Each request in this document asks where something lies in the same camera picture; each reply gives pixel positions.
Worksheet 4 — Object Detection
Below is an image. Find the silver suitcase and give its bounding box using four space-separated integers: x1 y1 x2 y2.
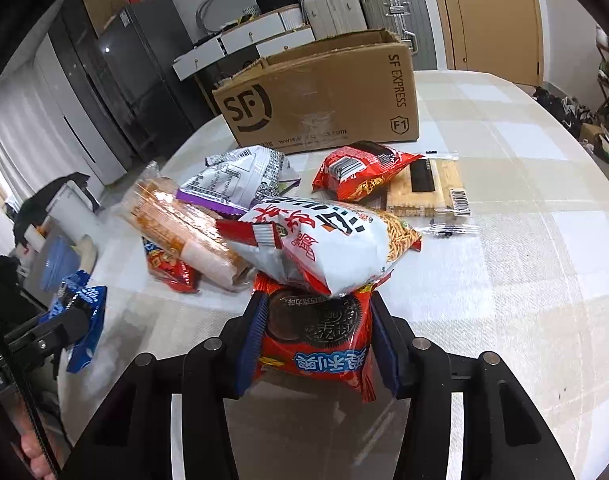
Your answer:
361 0 438 68

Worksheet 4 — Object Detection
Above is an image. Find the silver purple snack bag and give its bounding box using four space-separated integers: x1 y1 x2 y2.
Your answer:
177 145 301 221

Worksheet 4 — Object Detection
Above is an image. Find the red cookie packet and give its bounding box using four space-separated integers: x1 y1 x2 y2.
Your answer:
236 272 378 403

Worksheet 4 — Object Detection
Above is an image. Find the dark grey fridge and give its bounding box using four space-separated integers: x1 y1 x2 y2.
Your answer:
49 0 198 161

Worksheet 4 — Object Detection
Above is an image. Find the blue cookie packet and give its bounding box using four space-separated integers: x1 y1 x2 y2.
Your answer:
38 270 108 375

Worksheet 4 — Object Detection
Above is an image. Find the person's left hand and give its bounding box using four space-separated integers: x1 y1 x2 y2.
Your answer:
17 425 59 480

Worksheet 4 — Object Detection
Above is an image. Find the small red snack packet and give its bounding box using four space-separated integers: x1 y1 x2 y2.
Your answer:
142 237 200 294

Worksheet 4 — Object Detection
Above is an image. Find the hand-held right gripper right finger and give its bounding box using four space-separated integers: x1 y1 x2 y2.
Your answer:
369 290 575 480

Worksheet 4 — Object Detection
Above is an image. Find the white drawer desk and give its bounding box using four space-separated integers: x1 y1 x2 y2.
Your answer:
173 10 315 81

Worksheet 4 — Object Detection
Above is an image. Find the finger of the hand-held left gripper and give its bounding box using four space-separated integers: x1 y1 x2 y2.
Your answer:
0 304 92 361

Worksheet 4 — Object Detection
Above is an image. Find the brown cardboard box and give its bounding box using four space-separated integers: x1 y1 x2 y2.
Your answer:
212 29 420 153

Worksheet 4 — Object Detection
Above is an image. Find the black cloth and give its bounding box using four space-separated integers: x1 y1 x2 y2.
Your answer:
13 172 92 246

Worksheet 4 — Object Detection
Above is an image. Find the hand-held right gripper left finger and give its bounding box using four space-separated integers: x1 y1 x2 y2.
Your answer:
72 292 270 480

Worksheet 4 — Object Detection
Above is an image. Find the clear cracker pack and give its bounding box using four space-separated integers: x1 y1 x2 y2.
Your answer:
385 150 483 238
118 161 258 292

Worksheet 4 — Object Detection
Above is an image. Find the wooden door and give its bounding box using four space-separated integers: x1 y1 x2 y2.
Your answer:
425 0 548 86

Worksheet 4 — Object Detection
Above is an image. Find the flat cardboard sheet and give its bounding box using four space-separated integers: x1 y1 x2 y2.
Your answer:
79 0 130 36

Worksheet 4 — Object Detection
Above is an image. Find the pile of shoes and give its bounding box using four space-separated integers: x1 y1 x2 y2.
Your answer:
532 85 600 136

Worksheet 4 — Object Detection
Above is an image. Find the cream suitcase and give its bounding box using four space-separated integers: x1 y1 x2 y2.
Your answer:
303 0 368 41

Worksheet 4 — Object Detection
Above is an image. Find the white red noodle snack bag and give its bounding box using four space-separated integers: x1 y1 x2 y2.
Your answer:
215 199 424 300

